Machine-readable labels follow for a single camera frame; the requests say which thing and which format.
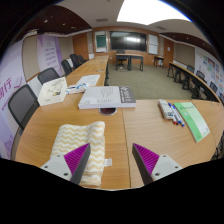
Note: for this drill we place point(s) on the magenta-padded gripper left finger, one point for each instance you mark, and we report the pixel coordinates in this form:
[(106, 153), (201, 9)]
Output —
[(58, 164)]

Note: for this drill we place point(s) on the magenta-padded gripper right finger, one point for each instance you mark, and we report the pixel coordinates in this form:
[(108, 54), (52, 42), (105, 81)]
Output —
[(164, 165)]

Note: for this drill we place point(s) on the cream zigzag patterned towel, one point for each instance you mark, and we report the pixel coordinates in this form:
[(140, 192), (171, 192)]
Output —
[(78, 136)]

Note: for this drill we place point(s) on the red whiteboard marker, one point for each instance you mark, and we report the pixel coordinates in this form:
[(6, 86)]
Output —
[(174, 119)]

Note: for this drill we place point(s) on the green booklet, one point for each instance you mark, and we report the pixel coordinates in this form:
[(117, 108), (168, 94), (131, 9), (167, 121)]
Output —
[(192, 120)]

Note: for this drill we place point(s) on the black mesh office chair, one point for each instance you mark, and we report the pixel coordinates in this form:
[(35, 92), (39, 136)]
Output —
[(47, 75), (23, 105)]

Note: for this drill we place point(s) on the open white cardboard box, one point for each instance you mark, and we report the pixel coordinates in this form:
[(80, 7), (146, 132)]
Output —
[(51, 94)]

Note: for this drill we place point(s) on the white and blue packet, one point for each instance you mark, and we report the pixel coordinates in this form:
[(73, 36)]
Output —
[(75, 89)]

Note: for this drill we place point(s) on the large white book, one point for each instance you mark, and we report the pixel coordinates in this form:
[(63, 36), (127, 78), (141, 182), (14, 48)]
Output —
[(103, 97)]

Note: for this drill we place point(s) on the white paper sheet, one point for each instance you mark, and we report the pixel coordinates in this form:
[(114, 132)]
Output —
[(89, 80)]

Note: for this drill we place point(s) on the wooden conference table row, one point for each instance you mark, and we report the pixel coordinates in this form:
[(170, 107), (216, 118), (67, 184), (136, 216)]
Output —
[(91, 66), (188, 75)]

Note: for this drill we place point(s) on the group of black office chairs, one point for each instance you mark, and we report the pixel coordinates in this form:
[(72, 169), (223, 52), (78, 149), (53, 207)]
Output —
[(201, 76), (74, 61)]

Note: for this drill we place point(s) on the small dark side table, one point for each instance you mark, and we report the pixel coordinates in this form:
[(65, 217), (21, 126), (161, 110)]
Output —
[(158, 57)]

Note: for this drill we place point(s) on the brown wooden door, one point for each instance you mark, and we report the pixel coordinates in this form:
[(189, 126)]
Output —
[(168, 52), (80, 46)]

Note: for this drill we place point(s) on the dark presenter desk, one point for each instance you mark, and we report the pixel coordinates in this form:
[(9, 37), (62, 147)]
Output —
[(131, 56)]

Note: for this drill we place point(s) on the black chair at desk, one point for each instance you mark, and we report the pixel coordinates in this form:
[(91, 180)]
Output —
[(120, 52)]

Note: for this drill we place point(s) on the plain white whiteboard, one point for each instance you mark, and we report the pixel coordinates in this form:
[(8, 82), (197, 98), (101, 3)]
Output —
[(153, 44)]

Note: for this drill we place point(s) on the whiteboard with green panel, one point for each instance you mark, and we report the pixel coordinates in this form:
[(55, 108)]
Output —
[(101, 41)]

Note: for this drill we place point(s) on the bright ceiling light panel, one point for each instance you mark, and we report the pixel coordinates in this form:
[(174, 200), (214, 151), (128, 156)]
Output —
[(150, 10)]

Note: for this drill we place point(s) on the purple and white wall graphic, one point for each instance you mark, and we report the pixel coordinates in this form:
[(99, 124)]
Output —
[(9, 83)]

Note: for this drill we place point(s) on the group of colourful wall posters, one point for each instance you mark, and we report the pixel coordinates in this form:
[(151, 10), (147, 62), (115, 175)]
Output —
[(211, 68)]

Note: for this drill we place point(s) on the purple standing wall banner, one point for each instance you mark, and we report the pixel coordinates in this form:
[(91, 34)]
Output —
[(49, 52)]

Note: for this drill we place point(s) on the large black wall screen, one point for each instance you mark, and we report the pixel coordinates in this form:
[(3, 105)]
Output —
[(128, 41)]

